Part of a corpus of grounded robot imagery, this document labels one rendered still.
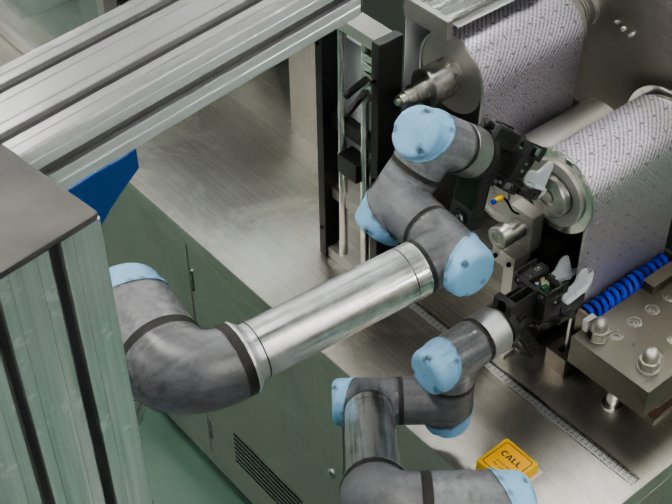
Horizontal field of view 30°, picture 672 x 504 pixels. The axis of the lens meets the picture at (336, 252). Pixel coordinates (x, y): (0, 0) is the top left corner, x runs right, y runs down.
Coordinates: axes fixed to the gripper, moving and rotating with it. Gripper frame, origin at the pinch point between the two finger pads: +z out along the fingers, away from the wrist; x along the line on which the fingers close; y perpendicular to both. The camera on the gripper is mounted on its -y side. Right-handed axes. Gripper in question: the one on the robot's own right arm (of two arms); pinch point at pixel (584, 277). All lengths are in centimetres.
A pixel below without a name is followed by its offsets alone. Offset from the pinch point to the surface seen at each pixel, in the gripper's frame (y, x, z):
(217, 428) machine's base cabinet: -82, 72, -29
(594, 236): 8.9, -0.2, 0.4
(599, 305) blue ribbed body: -5.0, -3.0, 1.3
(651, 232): 0.5, -0.2, 16.3
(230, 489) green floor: -109, 73, -27
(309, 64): 1, 76, 4
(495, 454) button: -16.7, -7.8, -26.4
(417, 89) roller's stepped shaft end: 25.6, 30.2, -10.2
